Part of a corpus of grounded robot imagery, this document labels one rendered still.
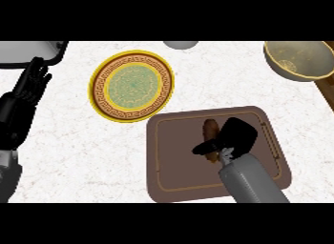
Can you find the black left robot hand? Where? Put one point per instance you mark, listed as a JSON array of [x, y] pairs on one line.
[[9, 114]]

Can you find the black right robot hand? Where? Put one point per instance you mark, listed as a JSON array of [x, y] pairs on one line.
[[237, 135]]

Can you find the brown sweet potato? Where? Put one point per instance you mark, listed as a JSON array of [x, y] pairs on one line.
[[210, 131]]

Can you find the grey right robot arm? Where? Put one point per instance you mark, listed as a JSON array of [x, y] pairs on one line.
[[251, 179]]

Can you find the brown rectangular tray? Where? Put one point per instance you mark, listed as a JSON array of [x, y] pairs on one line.
[[188, 171]]

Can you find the yellow patterned plate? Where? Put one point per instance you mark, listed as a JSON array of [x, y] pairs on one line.
[[132, 85]]

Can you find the grey appliance with dark rim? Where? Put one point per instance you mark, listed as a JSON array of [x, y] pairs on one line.
[[18, 52]]

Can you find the olive yellow-rimmed bowl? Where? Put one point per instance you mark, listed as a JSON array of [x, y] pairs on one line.
[[302, 62]]

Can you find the pale grey round object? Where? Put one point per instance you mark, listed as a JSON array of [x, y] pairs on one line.
[[180, 44]]

